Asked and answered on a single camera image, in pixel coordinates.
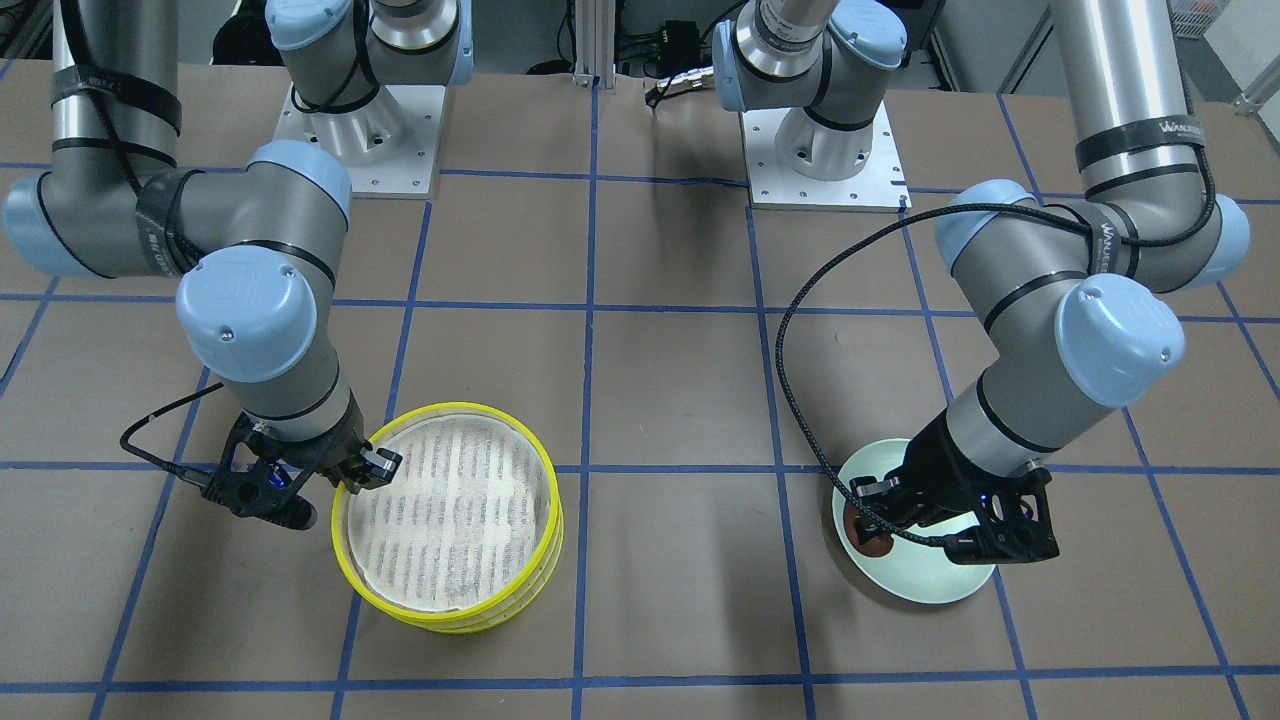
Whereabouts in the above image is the yellow bamboo steamer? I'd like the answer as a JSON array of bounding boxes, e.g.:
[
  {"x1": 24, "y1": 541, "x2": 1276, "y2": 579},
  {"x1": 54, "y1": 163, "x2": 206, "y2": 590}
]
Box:
[
  {"x1": 334, "y1": 402, "x2": 561, "y2": 612},
  {"x1": 329, "y1": 495, "x2": 564, "y2": 635}
]

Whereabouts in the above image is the light green plate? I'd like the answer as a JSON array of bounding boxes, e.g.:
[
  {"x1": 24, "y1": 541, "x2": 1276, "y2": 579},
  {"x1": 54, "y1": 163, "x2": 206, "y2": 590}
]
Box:
[{"x1": 831, "y1": 438, "x2": 995, "y2": 603}]

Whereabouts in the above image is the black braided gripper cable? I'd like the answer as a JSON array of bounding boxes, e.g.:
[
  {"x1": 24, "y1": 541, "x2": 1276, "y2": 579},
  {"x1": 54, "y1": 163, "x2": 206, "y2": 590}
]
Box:
[{"x1": 774, "y1": 140, "x2": 1216, "y2": 546}]

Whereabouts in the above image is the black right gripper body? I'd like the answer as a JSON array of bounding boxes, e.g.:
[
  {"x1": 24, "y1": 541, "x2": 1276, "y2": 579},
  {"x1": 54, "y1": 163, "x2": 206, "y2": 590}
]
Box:
[{"x1": 200, "y1": 400, "x2": 374, "y2": 530}]

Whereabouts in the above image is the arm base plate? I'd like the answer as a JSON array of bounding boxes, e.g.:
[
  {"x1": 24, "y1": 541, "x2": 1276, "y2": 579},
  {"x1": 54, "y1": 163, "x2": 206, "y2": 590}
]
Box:
[
  {"x1": 740, "y1": 104, "x2": 913, "y2": 213},
  {"x1": 273, "y1": 85, "x2": 449, "y2": 200}
]

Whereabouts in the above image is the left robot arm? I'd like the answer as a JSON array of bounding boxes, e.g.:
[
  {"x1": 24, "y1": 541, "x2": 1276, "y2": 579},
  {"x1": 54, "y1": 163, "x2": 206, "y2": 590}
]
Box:
[{"x1": 778, "y1": 1, "x2": 1249, "y2": 565}]

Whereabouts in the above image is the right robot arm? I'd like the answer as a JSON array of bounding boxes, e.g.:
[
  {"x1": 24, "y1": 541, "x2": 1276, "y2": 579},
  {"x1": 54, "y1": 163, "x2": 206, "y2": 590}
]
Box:
[{"x1": 3, "y1": 1, "x2": 474, "y2": 530}]

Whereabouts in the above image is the aluminium frame post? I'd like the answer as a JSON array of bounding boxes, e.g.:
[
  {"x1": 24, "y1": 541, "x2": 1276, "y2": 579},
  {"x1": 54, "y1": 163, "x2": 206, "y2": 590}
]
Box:
[{"x1": 572, "y1": 0, "x2": 617, "y2": 92}]

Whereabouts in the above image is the brown bun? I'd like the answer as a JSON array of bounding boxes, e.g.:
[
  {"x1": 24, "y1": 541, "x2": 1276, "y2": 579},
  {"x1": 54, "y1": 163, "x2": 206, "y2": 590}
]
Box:
[{"x1": 841, "y1": 503, "x2": 893, "y2": 559}]

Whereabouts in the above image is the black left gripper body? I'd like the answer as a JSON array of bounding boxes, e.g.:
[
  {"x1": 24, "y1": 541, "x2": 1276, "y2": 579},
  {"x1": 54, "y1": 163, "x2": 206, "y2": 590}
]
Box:
[{"x1": 865, "y1": 415, "x2": 1060, "y2": 562}]

